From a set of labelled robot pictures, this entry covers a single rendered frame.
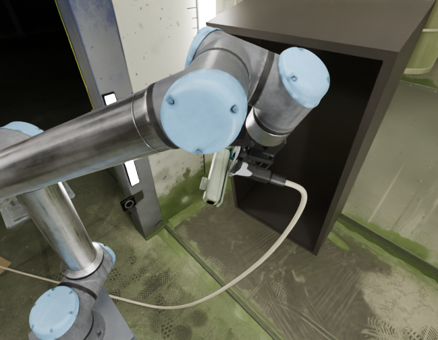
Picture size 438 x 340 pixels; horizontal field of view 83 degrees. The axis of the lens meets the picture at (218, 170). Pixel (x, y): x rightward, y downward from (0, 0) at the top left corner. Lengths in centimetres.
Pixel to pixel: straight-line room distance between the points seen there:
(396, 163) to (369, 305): 104
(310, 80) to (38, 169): 43
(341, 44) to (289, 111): 39
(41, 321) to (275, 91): 99
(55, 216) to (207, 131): 67
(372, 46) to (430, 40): 123
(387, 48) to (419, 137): 162
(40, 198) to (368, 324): 190
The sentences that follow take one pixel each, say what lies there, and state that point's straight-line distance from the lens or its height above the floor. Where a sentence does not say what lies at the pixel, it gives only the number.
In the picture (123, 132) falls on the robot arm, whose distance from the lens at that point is 33.
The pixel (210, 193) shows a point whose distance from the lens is 61.
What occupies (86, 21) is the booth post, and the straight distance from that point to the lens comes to 137.
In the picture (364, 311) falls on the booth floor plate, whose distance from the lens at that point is 210.
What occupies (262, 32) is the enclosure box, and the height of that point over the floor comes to 163.
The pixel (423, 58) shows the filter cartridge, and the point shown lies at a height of 135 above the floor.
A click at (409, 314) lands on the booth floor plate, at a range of 223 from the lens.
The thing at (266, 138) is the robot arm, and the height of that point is 154.
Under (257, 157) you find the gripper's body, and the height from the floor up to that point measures 146.
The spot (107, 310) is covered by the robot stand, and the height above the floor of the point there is 64.
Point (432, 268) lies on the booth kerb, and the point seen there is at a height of 14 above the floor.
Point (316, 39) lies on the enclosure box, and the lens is 80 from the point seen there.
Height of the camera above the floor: 180
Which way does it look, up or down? 40 degrees down
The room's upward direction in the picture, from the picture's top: straight up
